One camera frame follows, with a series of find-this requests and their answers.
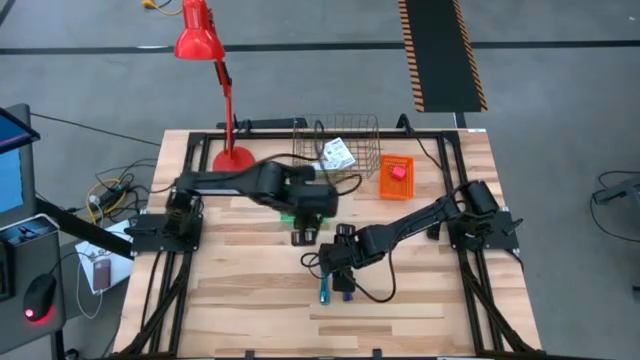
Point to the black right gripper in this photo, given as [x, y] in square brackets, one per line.
[350, 255]

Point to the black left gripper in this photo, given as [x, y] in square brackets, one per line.
[306, 235]

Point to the white box with green side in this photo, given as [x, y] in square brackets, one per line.
[322, 165]

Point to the white product box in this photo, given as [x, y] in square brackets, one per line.
[340, 152]

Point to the pink wall charger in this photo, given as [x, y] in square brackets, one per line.
[398, 173]

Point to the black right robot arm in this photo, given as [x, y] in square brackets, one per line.
[425, 217]

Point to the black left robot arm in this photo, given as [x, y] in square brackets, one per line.
[270, 182]

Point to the green plastic basket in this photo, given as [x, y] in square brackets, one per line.
[286, 218]

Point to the orange plastic basket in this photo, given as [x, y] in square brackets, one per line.
[395, 190]

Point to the black power strip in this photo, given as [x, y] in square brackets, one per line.
[275, 123]

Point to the brown phone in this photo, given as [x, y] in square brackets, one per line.
[101, 275]

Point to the white paper sheet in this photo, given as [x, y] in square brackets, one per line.
[87, 255]

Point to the black hazard-striped floor mat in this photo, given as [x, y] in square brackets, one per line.
[440, 50]

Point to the red desk lamp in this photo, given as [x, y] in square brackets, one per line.
[200, 35]

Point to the black diagonal beam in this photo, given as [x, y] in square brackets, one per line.
[75, 225]

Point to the black computer mouse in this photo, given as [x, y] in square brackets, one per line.
[40, 295]

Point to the grey stand foot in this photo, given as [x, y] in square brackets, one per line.
[625, 190]

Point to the monitor with blue screen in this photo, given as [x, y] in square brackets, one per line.
[10, 180]

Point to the grey side desk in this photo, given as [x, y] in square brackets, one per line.
[15, 325]

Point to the black aluminium table frame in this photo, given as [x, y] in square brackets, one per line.
[270, 135]

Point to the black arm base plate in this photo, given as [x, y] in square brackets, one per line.
[500, 235]
[150, 240]

